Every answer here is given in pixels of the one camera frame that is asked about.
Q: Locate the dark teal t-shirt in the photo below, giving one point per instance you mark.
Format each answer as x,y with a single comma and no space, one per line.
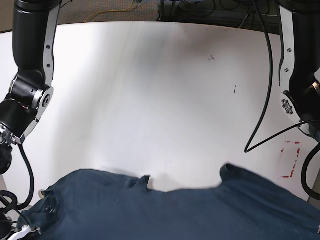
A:
90,204

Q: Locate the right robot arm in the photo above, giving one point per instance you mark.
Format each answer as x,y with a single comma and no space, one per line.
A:
30,92

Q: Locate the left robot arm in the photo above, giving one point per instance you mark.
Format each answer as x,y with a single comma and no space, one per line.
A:
299,69

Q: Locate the red tape rectangle marking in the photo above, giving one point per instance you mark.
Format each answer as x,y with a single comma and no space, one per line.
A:
289,156

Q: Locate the left table cable grommet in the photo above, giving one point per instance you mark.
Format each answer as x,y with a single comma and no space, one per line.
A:
42,194

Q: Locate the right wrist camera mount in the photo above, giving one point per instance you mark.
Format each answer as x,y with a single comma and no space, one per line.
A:
25,233

